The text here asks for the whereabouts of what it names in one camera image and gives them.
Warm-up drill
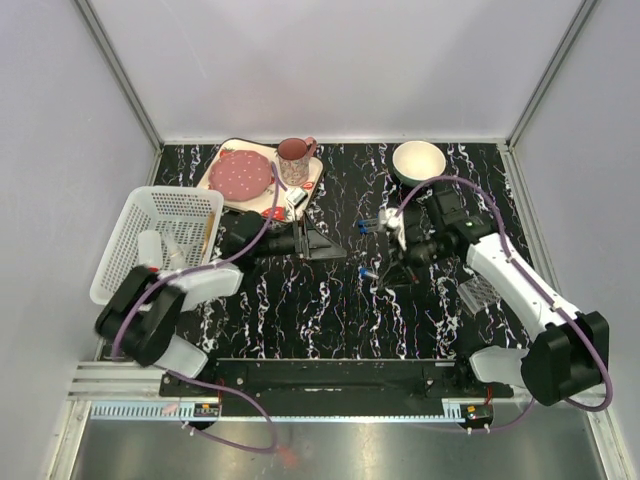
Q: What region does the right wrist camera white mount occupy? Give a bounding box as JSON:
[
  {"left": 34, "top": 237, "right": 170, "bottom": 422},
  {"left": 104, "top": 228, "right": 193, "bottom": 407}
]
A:
[{"left": 377, "top": 208, "right": 407, "bottom": 251}]

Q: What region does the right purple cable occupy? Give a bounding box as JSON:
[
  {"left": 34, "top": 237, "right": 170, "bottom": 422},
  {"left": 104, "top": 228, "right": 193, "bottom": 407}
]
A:
[{"left": 394, "top": 174, "right": 615, "bottom": 434}]

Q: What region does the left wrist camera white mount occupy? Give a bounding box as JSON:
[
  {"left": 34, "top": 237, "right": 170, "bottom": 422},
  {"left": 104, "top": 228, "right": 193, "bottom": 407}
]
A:
[{"left": 285, "top": 187, "right": 308, "bottom": 221}]

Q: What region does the clear test tube rack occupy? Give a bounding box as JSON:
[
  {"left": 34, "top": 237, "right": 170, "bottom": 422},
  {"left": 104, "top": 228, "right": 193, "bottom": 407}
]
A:
[{"left": 457, "top": 276, "right": 501, "bottom": 316}]

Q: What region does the white wash bottle red cap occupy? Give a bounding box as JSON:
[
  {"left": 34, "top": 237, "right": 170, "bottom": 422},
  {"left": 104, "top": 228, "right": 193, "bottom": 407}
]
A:
[{"left": 137, "top": 230, "right": 163, "bottom": 272}]

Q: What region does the clear plastic funnel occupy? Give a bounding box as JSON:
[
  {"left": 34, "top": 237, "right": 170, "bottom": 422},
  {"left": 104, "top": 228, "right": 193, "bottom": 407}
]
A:
[{"left": 162, "top": 231, "right": 185, "bottom": 268}]

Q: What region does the pink patterned mug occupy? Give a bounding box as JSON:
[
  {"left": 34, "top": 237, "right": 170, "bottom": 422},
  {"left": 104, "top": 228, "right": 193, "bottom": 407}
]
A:
[{"left": 276, "top": 137, "right": 317, "bottom": 186}]

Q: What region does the white plastic perforated basket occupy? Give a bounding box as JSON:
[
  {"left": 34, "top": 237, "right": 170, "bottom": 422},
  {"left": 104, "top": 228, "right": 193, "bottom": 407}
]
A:
[{"left": 90, "top": 186, "right": 224, "bottom": 306}]

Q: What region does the white ceramic bowl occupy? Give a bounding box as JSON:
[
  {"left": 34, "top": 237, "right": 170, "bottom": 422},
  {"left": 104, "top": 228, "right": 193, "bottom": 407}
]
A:
[{"left": 392, "top": 141, "right": 446, "bottom": 187}]

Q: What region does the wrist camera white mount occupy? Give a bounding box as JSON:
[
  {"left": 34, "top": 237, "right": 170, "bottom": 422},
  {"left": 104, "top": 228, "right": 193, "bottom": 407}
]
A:
[
  {"left": 377, "top": 208, "right": 407, "bottom": 251},
  {"left": 285, "top": 187, "right": 308, "bottom": 221}
]

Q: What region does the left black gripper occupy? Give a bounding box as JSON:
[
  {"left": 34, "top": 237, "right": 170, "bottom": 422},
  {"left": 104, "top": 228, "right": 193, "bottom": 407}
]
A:
[{"left": 252, "top": 211, "right": 347, "bottom": 266}]

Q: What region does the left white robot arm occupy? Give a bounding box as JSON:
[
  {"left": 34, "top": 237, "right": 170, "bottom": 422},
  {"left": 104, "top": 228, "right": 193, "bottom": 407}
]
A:
[{"left": 94, "top": 211, "right": 347, "bottom": 396}]

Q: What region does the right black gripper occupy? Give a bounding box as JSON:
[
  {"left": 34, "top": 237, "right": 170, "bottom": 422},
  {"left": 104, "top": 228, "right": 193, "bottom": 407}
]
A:
[{"left": 377, "top": 229, "right": 455, "bottom": 289}]

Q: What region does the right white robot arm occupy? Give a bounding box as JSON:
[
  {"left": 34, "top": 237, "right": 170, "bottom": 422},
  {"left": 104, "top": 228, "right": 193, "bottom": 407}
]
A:
[{"left": 359, "top": 190, "right": 613, "bottom": 408}]

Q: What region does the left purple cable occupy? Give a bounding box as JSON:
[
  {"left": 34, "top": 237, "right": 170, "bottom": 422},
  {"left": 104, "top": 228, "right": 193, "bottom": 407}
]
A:
[{"left": 110, "top": 162, "right": 291, "bottom": 454}]

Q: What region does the purple cable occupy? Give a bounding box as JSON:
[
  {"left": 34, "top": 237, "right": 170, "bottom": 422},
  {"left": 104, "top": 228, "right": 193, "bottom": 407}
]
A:
[
  {"left": 110, "top": 162, "right": 291, "bottom": 454},
  {"left": 394, "top": 174, "right": 615, "bottom": 434}
]

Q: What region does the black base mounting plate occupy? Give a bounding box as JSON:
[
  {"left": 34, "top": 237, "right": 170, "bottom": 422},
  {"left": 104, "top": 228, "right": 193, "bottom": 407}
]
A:
[{"left": 159, "top": 359, "right": 514, "bottom": 420}]

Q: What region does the pink polka dot plate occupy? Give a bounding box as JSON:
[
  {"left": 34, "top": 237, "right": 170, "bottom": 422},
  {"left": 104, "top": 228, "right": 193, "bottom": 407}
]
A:
[{"left": 208, "top": 150, "right": 272, "bottom": 202}]

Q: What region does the blue capped test tube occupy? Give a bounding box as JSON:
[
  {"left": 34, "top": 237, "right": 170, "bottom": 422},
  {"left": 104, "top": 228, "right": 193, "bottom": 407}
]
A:
[
  {"left": 359, "top": 268, "right": 379, "bottom": 280},
  {"left": 357, "top": 217, "right": 384, "bottom": 234}
]

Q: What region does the wooden test tube clamp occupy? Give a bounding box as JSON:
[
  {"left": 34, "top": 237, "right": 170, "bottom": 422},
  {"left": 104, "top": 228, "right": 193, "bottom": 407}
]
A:
[{"left": 201, "top": 211, "right": 216, "bottom": 256}]

